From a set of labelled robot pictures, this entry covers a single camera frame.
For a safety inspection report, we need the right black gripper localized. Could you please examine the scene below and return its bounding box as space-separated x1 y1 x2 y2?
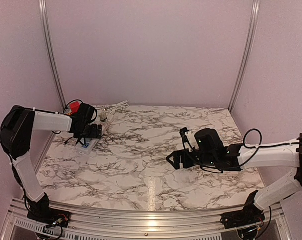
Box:
167 148 216 170

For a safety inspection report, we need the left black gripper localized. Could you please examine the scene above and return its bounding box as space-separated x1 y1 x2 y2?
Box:
73 123 102 139

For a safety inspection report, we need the white multicolour power strip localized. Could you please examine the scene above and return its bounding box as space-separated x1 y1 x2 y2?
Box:
75 112 114 155

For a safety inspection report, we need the black power adapter with cable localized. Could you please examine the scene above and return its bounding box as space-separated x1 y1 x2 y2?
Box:
64 137 77 145

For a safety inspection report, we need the green grey plug adapter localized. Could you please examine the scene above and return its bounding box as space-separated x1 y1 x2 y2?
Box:
99 112 108 122

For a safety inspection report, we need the white orange-strip cable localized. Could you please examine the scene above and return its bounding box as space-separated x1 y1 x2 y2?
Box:
95 100 129 112

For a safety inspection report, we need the red cube socket adapter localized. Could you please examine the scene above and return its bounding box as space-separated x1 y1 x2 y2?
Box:
69 100 81 114

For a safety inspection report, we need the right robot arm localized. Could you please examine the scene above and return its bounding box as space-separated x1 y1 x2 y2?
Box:
166 128 302 229

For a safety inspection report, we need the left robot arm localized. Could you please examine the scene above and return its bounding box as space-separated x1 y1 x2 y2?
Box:
0 103 103 225

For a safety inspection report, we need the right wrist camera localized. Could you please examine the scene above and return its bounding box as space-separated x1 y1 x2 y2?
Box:
179 127 198 152

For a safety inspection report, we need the aluminium front rail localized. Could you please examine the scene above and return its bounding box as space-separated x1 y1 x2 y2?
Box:
0 197 291 240

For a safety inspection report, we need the left aluminium frame post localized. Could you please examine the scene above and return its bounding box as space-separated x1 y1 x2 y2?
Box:
38 0 66 108

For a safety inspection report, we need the aluminium frame post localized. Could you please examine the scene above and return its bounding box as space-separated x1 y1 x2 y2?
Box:
38 0 66 108
228 0 261 113

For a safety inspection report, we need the right aluminium frame post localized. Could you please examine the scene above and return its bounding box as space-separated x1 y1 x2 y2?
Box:
228 0 261 113

